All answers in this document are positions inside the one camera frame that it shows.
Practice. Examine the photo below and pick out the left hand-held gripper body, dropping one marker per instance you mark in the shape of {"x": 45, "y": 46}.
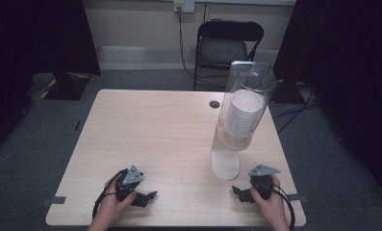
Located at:
{"x": 130, "y": 179}

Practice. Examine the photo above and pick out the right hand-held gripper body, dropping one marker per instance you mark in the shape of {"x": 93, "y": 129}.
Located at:
{"x": 263, "y": 183}

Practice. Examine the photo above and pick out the person's right hand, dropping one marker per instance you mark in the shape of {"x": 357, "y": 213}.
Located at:
{"x": 270, "y": 207}

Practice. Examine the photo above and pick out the person's left hand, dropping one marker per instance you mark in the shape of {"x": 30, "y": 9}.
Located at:
{"x": 111, "y": 205}

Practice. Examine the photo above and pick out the grey tape strip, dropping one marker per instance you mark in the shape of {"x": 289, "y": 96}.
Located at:
{"x": 297, "y": 197}
{"x": 54, "y": 200}

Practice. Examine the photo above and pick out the clear tube cup dispenser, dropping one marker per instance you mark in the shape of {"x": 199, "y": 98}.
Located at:
{"x": 240, "y": 134}

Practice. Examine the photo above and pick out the stack of white paper cups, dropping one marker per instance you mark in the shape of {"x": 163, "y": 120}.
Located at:
{"x": 244, "y": 112}

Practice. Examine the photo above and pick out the black stand base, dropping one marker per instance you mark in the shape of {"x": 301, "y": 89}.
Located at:
{"x": 66, "y": 86}

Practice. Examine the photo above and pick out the black folding chair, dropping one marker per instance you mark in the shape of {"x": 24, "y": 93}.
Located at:
{"x": 225, "y": 48}

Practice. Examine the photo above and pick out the black curtain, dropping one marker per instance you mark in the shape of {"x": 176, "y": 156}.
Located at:
{"x": 34, "y": 38}
{"x": 349, "y": 64}

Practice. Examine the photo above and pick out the white wall socket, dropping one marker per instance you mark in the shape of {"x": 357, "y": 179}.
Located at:
{"x": 184, "y": 5}

